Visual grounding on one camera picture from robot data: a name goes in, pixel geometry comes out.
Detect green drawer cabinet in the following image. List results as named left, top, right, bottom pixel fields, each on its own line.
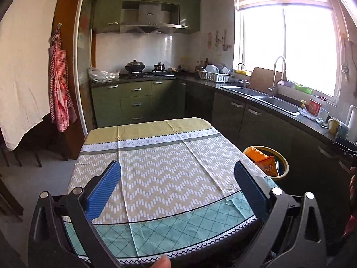
left=91, top=78, right=186, bottom=129

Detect small steel faucet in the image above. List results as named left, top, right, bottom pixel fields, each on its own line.
left=235, top=63, right=249, bottom=89

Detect yellow rimmed trash bin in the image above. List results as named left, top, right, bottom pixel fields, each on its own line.
left=243, top=145, right=290, bottom=180

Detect red noodle cup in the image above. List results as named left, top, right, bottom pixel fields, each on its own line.
left=308, top=99, right=323, bottom=117

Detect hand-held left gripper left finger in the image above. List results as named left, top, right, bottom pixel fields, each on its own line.
left=28, top=160, right=122, bottom=268

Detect kitchen window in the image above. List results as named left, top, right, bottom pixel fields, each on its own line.
left=233, top=0, right=347, bottom=106

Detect black kitchen countertop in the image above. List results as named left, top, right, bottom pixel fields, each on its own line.
left=90, top=72, right=339, bottom=143

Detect orange bumpy mat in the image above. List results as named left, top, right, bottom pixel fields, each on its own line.
left=245, top=146, right=266, bottom=163

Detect white sliding door frame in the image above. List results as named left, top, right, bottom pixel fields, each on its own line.
left=73, top=0, right=97, bottom=140

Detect orange and red cardboard box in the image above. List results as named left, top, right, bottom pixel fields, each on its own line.
left=254, top=156, right=280, bottom=177

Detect person's left hand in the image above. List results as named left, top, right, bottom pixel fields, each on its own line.
left=152, top=255, right=172, bottom=268

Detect white hanging cloth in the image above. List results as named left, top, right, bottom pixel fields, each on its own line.
left=0, top=0, right=63, bottom=152

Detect red checked apron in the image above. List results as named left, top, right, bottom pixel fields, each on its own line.
left=48, top=25, right=78, bottom=132

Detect patterned tablecloth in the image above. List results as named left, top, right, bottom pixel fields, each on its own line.
left=65, top=117, right=281, bottom=260

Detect person's right hand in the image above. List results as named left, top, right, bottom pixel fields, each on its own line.
left=349, top=167, right=357, bottom=201

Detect wooden cutting board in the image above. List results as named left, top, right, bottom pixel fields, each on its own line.
left=249, top=67, right=284, bottom=93

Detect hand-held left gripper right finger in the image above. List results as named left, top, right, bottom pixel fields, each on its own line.
left=234, top=160, right=327, bottom=268

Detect white dish rack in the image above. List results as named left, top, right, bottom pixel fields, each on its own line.
left=195, top=64, right=234, bottom=84

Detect tall steel faucet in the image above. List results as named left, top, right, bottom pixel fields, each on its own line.
left=268, top=56, right=288, bottom=97

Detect gas stove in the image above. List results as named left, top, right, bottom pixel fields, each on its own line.
left=120, top=71, right=176, bottom=78

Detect dark sauce bottles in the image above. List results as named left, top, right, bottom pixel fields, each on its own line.
left=195, top=58, right=210, bottom=72

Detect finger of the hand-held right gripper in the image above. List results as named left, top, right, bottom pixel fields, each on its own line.
left=333, top=137, right=357, bottom=161

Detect green and purple containers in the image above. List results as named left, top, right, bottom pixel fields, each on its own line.
left=277, top=79, right=313, bottom=95

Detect black wok with lid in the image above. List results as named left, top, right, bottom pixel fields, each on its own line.
left=125, top=59, right=146, bottom=74

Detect hanging wall utensils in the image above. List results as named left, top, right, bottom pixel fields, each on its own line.
left=207, top=29, right=232, bottom=52

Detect clear plastic bag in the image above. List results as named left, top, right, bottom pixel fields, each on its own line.
left=88, top=67, right=120, bottom=84

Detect steel range hood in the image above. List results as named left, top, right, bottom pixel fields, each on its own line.
left=120, top=1, right=183, bottom=34

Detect steel double sink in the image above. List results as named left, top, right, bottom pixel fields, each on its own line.
left=221, top=86, right=303, bottom=117

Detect yellow mug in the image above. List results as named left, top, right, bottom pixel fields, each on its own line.
left=327, top=116, right=341, bottom=135

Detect person's right forearm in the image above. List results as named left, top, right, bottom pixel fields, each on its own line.
left=343, top=201, right=357, bottom=239

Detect green wall cabinet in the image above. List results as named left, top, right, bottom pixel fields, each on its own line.
left=93, top=0, right=202, bottom=34

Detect grey dish rag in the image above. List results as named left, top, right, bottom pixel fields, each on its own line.
left=299, top=107, right=325, bottom=124

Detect teal mug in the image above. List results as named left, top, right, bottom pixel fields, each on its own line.
left=337, top=123, right=351, bottom=140

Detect white paper roll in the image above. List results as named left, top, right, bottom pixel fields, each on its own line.
left=346, top=104, right=357, bottom=143

